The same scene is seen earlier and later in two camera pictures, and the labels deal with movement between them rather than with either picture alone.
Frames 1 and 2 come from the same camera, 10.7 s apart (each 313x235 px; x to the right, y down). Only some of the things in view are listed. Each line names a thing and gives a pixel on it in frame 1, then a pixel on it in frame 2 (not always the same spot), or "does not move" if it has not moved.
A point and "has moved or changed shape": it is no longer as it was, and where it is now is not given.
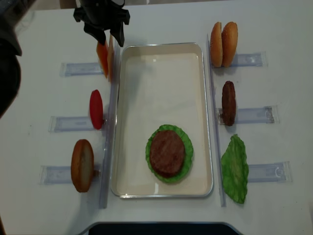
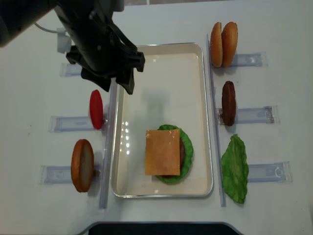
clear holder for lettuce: x=280 y=172 does not move
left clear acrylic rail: x=111 y=129 does not move
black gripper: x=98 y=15 -> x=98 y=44
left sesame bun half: x=216 y=45 does not move
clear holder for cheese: x=67 y=69 does not move
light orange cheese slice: x=110 y=55 has moved or changed shape
